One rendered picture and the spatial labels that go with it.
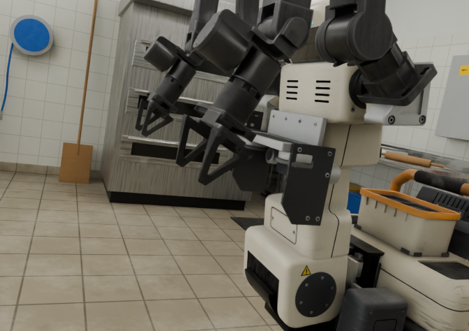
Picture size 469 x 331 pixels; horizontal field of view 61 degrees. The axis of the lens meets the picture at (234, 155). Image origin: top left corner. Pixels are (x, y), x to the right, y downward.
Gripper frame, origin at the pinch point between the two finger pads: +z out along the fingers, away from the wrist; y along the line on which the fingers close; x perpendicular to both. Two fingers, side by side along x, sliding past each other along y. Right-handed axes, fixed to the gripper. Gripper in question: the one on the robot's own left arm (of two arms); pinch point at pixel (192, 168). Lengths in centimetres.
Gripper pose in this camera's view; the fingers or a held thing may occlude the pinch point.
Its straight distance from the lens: 59.1
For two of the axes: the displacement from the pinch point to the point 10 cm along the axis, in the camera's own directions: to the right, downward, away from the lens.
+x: 7.1, 5.0, 4.9
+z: -5.5, 8.3, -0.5
